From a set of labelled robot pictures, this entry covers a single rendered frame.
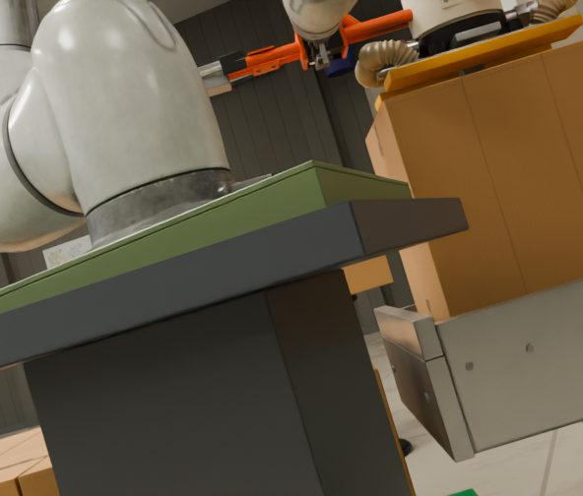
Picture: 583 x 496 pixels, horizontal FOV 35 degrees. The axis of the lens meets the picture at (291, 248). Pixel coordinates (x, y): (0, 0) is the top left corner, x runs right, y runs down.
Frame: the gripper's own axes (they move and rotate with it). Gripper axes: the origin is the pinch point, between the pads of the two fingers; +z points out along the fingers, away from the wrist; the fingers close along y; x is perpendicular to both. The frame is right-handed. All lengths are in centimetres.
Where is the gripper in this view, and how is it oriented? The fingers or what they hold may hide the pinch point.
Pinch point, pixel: (313, 45)
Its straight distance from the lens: 175.6
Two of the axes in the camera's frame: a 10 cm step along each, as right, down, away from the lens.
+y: 2.9, 9.6, -0.3
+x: 9.6, -2.9, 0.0
